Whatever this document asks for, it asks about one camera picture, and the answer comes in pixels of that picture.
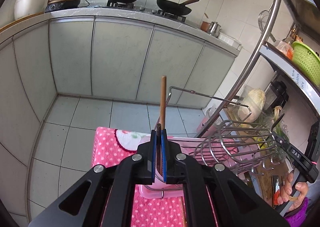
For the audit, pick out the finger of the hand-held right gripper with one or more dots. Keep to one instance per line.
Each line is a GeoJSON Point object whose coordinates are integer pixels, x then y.
{"type": "Point", "coordinates": [278, 124]}

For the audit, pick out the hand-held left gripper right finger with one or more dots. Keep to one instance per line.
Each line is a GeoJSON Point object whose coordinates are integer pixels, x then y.
{"type": "Point", "coordinates": [164, 162]}

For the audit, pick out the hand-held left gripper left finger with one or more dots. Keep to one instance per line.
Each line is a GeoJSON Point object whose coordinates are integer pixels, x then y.
{"type": "Point", "coordinates": [153, 162]}

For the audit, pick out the long brown wooden chopstick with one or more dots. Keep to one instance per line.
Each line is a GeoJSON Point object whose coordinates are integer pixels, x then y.
{"type": "Point", "coordinates": [163, 101]}

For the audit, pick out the person's right forearm purple sleeve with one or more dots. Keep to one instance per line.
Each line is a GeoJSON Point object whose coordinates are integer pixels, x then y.
{"type": "Point", "coordinates": [300, 213]}

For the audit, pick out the person's right hand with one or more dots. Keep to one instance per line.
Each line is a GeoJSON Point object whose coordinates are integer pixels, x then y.
{"type": "Point", "coordinates": [291, 190]}

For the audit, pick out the green onions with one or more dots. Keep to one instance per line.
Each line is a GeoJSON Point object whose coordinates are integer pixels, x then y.
{"type": "Point", "coordinates": [277, 114]}

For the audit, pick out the black blender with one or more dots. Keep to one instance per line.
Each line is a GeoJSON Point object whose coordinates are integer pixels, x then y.
{"type": "Point", "coordinates": [277, 94]}

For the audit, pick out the pink plastic drip tray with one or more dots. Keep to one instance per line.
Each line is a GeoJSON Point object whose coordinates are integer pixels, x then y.
{"type": "Point", "coordinates": [150, 193]}

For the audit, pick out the napa cabbage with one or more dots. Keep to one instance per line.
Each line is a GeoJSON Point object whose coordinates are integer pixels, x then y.
{"type": "Point", "coordinates": [253, 101]}

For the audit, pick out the pink polka dot blanket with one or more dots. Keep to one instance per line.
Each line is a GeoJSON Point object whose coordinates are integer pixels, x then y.
{"type": "Point", "coordinates": [110, 146]}

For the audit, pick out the green plastic colander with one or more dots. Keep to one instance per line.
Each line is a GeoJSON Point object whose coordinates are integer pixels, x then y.
{"type": "Point", "coordinates": [306, 59]}

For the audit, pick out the orange plastic bag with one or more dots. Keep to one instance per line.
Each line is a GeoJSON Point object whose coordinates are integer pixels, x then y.
{"type": "Point", "coordinates": [285, 49]}

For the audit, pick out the steel strainer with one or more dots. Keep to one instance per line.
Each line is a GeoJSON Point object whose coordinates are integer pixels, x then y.
{"type": "Point", "coordinates": [265, 20]}

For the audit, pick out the grey kitchen cabinet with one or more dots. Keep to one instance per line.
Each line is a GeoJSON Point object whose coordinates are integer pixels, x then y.
{"type": "Point", "coordinates": [120, 56]}

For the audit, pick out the stainless steel shelf rack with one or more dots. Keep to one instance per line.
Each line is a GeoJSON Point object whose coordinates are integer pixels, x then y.
{"type": "Point", "coordinates": [272, 14]}

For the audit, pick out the steel kettle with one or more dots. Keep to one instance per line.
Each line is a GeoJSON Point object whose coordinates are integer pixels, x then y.
{"type": "Point", "coordinates": [214, 29]}

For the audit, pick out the brown cup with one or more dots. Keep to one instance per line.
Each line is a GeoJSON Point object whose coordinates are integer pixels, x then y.
{"type": "Point", "coordinates": [205, 26]}

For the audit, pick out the gas stove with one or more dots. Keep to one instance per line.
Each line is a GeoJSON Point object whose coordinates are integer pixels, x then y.
{"type": "Point", "coordinates": [150, 11]}

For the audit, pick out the black electric cooker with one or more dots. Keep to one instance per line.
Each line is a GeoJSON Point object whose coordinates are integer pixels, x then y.
{"type": "Point", "coordinates": [62, 4]}

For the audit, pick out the white rice cooker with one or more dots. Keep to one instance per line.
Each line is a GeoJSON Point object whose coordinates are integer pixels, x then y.
{"type": "Point", "coordinates": [28, 4]}

